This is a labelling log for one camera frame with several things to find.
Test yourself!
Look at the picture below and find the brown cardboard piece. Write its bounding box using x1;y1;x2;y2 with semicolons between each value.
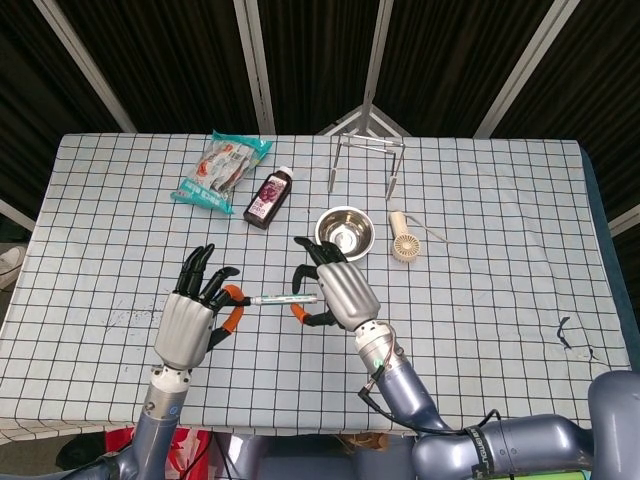
335;433;390;451

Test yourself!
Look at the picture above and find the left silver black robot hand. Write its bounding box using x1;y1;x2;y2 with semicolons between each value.
153;243;250;371

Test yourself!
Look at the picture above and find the blue table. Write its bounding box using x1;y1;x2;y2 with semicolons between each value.
579;144;640;351

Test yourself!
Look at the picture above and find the metal wire rack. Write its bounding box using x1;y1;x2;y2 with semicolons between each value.
327;132;406;201

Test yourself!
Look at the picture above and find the triangular metal partition foot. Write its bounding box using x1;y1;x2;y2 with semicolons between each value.
315;104;411;137

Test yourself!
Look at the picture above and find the white aluminium partition post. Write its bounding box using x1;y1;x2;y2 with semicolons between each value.
233;0;277;135
360;0;396;134
473;0;582;139
33;0;137;134

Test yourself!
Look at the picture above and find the dark purple-label bottle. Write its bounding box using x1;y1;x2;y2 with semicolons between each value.
242;166;294;232

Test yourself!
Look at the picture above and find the red patterned bag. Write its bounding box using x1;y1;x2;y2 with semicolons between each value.
104;425;211;480

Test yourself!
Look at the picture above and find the black bag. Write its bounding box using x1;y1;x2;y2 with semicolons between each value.
55;433;109;474

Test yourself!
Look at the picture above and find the stainless steel bowl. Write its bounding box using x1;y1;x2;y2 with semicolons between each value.
314;205;376;264

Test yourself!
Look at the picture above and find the white shoe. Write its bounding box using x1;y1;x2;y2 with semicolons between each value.
0;244;27;289

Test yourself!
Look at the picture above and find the white green whiteboard marker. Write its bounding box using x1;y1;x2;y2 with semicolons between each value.
248;293;321;307

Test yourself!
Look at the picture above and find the checkered white tablecloth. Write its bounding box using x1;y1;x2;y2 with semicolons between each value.
0;132;640;446

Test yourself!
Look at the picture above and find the teal snack bag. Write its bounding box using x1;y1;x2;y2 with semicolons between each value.
171;129;274;216

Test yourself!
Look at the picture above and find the beige handheld fan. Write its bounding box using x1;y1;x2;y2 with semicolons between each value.
388;210;422;263

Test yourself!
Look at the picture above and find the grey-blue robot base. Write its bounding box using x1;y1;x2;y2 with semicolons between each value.
214;432;419;480

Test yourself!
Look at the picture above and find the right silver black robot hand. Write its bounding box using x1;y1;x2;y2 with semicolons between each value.
291;236;381;332

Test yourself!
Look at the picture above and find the beige fan lanyard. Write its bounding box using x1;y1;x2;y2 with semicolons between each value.
403;213;450;245

